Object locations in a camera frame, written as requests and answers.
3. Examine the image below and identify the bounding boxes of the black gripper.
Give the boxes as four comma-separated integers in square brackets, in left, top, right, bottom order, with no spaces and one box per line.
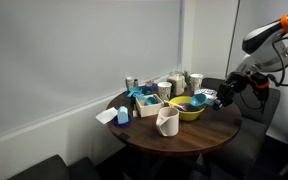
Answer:
[213,72,249,110]

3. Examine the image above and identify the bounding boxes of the blue plastic scoop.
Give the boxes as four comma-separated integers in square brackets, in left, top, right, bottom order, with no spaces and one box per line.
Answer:
[190,93,214,107]

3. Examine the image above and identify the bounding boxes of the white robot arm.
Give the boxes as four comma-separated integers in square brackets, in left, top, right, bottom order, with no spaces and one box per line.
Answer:
[213,14,288,110]

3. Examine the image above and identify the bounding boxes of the colourful beads in bowl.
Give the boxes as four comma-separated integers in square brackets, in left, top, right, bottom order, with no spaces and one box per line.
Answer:
[181,103,199,112]

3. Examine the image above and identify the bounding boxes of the patterned paper cup back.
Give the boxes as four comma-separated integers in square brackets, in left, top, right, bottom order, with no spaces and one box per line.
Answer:
[190,73,203,91]

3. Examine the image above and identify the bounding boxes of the patterned paper cup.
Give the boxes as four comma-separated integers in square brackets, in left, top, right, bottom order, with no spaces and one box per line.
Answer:
[158,82,172,100]
[190,73,203,91]

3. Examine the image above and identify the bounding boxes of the yellow-green bowl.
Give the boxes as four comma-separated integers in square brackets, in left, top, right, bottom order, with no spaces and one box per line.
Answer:
[168,96,204,121]

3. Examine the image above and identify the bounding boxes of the white spoon in bowl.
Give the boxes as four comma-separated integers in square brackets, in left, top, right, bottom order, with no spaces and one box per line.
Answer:
[163,100,186,111]

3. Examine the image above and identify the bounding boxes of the patterned paper cup front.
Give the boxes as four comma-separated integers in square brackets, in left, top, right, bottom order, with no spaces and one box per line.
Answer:
[158,82,172,100]

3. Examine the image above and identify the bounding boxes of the round wooden table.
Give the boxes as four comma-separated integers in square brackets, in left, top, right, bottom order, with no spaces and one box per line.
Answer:
[107,104,242,156]

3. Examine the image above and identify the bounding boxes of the small green plant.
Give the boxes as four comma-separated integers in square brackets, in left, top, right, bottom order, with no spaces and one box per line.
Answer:
[182,70,191,87]

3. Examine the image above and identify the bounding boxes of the glass jar with powder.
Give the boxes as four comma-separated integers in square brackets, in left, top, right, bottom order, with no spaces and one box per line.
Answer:
[167,72,185,96]

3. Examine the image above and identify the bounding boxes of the beige ceramic mug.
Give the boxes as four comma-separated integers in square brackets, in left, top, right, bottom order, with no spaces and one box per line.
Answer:
[156,107,179,137]

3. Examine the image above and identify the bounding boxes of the dark grey chair right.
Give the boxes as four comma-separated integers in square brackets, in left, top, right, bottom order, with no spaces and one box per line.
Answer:
[204,86,281,180]

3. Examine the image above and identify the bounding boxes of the blue measuring cups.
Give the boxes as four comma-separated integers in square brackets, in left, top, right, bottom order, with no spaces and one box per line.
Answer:
[128,86,157,105]

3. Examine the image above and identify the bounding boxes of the beige square box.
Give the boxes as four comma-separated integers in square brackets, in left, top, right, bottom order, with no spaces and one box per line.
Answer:
[136,94,164,117]

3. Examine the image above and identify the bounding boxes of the small spice jar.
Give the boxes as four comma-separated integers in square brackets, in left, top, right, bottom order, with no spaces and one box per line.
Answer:
[125,77,134,89]

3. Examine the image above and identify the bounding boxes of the blue house-shaped container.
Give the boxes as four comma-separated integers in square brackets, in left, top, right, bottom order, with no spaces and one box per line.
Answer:
[117,106,128,123]

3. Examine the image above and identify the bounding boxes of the dark blue lid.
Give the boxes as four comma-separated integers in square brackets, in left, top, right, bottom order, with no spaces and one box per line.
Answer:
[112,115,132,127]

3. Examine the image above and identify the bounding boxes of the white paper napkin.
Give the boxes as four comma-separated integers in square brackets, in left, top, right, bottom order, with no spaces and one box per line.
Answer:
[96,107,117,124]

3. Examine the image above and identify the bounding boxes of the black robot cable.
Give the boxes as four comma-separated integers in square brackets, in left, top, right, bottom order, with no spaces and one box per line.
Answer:
[240,35,288,111]

